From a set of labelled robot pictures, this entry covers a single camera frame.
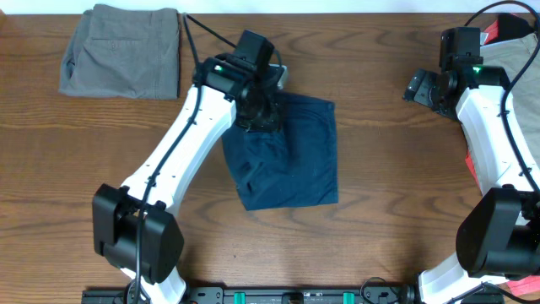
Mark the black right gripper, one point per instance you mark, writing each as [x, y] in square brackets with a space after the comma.
[420, 90]

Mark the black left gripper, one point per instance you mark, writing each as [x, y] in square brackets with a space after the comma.
[261, 112]

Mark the dark blue shorts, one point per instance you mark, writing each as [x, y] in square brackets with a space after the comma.
[294, 167]

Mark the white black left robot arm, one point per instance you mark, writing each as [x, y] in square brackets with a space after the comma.
[134, 225]

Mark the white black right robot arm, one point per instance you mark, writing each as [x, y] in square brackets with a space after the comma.
[499, 240]

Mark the beige garment in pile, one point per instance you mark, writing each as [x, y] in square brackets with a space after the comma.
[512, 56]

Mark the black garment in pile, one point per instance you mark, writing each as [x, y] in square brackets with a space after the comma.
[512, 27]

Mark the folded grey shorts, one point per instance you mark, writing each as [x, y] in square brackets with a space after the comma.
[123, 53]

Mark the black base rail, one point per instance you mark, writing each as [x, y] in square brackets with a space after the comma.
[371, 293]

